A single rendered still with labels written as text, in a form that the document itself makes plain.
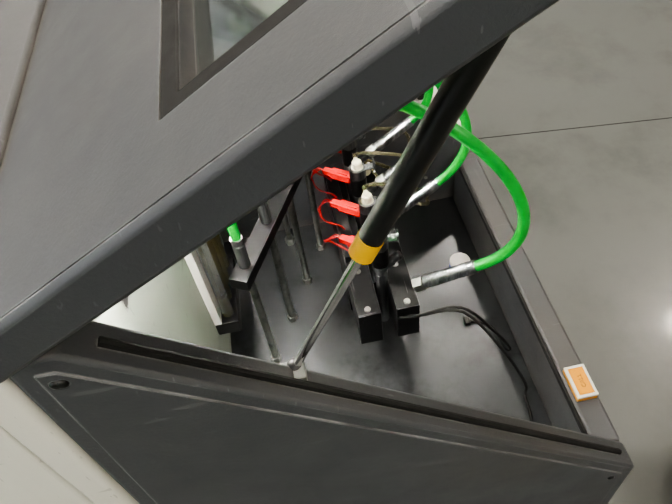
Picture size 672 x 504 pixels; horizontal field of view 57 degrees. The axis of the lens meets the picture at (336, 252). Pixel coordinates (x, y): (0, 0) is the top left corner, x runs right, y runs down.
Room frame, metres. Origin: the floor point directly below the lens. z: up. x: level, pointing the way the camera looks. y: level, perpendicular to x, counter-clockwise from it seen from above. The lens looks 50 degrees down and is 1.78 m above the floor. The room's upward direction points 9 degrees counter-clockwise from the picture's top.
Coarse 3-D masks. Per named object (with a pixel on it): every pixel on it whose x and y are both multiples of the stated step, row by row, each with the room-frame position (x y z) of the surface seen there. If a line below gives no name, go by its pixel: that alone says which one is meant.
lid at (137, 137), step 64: (64, 0) 0.60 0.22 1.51; (128, 0) 0.47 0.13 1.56; (192, 0) 0.43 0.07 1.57; (256, 0) 0.37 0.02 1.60; (320, 0) 0.28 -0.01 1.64; (384, 0) 0.25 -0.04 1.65; (448, 0) 0.23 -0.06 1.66; (512, 0) 0.23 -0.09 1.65; (64, 64) 0.46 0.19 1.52; (128, 64) 0.38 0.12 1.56; (192, 64) 0.35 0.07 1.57; (256, 64) 0.27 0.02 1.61; (320, 64) 0.24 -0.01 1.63; (384, 64) 0.22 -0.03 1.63; (448, 64) 0.23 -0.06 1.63; (64, 128) 0.36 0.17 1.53; (128, 128) 0.30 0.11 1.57; (192, 128) 0.26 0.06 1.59; (256, 128) 0.23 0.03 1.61; (320, 128) 0.22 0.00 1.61; (0, 192) 0.35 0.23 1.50; (64, 192) 0.29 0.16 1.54; (128, 192) 0.24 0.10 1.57; (192, 192) 0.22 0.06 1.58; (256, 192) 0.22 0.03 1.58; (0, 256) 0.27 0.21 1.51; (64, 256) 0.23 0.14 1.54; (128, 256) 0.22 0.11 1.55; (0, 320) 0.22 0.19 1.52; (64, 320) 0.21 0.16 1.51
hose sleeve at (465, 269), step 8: (464, 264) 0.48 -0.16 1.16; (472, 264) 0.47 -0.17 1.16; (432, 272) 0.50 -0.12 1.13; (440, 272) 0.49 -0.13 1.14; (448, 272) 0.48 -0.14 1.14; (456, 272) 0.48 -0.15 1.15; (464, 272) 0.47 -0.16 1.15; (472, 272) 0.47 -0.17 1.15; (424, 280) 0.49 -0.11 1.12; (432, 280) 0.49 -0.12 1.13; (440, 280) 0.48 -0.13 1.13; (448, 280) 0.48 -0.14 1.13
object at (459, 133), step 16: (416, 112) 0.49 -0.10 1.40; (464, 128) 0.49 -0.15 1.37; (464, 144) 0.48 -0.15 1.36; (480, 144) 0.47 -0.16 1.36; (496, 160) 0.47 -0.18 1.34; (512, 176) 0.46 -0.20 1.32; (512, 192) 0.46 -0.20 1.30; (528, 208) 0.45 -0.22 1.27; (528, 224) 0.45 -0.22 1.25; (240, 240) 0.58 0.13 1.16; (512, 240) 0.46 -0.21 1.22; (496, 256) 0.46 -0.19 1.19
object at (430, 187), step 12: (468, 120) 0.68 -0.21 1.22; (456, 156) 0.69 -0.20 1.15; (456, 168) 0.68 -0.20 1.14; (432, 180) 0.68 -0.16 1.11; (444, 180) 0.68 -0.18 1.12; (420, 192) 0.68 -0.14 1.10; (432, 192) 0.67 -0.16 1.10; (264, 204) 0.66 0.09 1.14; (408, 204) 0.67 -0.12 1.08; (264, 216) 0.66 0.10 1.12
